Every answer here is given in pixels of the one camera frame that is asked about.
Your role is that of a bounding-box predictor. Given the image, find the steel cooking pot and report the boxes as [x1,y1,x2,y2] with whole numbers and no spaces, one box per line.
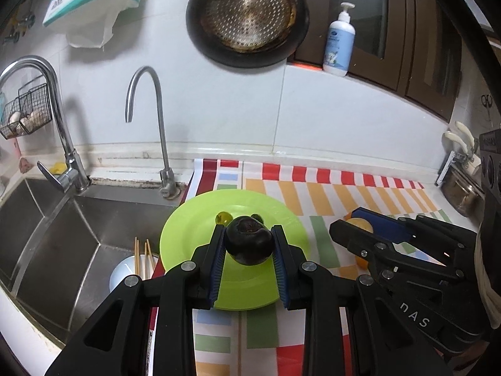
[442,164,486,218]

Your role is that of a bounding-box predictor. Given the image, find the green plate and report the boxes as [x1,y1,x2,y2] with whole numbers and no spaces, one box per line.
[159,189,311,312]

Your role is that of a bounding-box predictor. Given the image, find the white pump soap bottle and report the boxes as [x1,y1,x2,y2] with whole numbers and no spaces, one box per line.
[323,2,357,78]

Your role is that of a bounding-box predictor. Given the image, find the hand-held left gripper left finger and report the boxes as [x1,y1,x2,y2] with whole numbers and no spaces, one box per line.
[45,225,227,376]

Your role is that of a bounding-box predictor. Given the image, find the striped colourful table mat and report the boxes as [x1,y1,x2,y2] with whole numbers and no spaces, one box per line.
[149,159,455,376]

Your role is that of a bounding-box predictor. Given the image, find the tall chrome faucet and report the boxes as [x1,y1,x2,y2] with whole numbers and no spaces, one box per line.
[0,55,91,193]

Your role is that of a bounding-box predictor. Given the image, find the orange tangerine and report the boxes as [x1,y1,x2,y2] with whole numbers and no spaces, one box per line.
[343,212,375,270]

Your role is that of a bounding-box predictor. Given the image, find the white bowl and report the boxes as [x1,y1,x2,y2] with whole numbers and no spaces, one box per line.
[109,254,161,292]

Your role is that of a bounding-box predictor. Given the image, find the steel dish rack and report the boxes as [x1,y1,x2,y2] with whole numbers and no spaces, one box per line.
[436,149,484,189]

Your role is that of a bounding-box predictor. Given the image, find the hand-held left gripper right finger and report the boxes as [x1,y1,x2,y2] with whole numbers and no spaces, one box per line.
[271,224,445,376]

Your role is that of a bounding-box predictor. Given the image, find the perforated metal strainer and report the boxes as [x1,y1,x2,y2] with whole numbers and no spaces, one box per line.
[201,0,298,53]

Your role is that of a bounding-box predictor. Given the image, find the slim gooseneck faucet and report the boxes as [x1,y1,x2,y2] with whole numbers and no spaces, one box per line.
[125,66,178,200]

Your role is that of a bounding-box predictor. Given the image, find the black frying pan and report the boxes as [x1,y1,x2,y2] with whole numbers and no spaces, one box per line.
[185,0,311,68]

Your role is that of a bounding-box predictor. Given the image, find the cream handled knife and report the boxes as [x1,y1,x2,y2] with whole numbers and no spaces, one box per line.
[454,121,476,153]
[442,131,470,158]

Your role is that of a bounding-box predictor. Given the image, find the stainless steel sink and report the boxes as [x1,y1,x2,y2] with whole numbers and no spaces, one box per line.
[0,176,184,345]

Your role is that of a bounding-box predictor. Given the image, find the black wire basket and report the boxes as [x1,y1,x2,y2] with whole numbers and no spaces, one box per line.
[0,83,53,139]

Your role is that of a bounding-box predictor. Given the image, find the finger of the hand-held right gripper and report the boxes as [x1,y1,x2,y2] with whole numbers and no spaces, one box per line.
[350,207,477,258]
[329,220,466,283]

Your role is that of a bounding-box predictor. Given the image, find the dark wooden cabinet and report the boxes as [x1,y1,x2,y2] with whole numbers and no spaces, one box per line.
[287,0,494,122]

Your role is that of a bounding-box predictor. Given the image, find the yellow wall hook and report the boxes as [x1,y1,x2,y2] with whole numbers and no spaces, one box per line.
[4,15,25,44]

